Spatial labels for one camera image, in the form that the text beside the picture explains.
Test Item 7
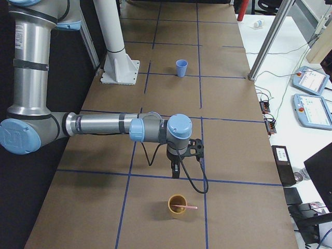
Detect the red cylinder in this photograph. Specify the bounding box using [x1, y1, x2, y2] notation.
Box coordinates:
[237, 0, 249, 22]

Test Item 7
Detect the wooden board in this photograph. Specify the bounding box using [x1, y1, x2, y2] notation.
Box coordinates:
[306, 22, 332, 64]

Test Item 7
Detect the blue ribbed cup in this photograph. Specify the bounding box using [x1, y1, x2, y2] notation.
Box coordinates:
[175, 59, 188, 77]

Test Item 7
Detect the yellow cup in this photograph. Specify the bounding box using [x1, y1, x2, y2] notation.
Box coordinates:
[168, 194, 187, 219]

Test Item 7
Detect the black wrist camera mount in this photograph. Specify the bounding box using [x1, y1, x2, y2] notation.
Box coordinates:
[183, 139, 204, 161]

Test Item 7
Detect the black box with label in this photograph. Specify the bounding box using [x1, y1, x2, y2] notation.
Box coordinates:
[271, 145, 296, 187]

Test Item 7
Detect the teach pendant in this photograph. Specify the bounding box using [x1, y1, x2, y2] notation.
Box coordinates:
[292, 66, 329, 95]
[292, 94, 331, 130]

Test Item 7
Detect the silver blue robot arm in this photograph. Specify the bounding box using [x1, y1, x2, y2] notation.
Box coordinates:
[1, 1, 193, 178]

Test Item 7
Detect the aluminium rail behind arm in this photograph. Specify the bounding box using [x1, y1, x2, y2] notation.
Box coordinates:
[80, 21, 100, 70]

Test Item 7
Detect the aluminium frame post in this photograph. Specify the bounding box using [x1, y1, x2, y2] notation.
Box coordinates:
[248, 0, 295, 81]

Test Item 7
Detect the lower teach pendant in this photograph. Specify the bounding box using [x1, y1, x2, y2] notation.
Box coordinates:
[292, 94, 331, 130]

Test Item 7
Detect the lower orange connector block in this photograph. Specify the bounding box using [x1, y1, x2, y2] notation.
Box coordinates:
[264, 118, 276, 135]

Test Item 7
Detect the upper teach pendant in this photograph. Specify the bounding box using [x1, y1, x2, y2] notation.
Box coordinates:
[292, 66, 329, 95]

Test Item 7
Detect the upper orange connector block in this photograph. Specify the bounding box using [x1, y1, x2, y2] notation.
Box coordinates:
[259, 100, 270, 114]

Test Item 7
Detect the white camera stand post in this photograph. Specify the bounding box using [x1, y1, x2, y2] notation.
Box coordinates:
[94, 0, 140, 85]

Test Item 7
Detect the white plastic bottle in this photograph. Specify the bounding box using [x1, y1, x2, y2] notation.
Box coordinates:
[251, 19, 265, 30]

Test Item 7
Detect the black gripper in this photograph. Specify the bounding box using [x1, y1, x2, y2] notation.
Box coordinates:
[167, 146, 185, 178]

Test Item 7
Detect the black monitor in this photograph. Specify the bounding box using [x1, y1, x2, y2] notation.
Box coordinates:
[304, 143, 332, 212]

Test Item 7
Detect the orange connector block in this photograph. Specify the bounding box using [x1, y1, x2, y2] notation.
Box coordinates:
[264, 118, 276, 135]
[259, 100, 270, 114]

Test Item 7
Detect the pink chopstick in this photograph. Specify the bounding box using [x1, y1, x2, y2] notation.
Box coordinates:
[171, 204, 198, 210]

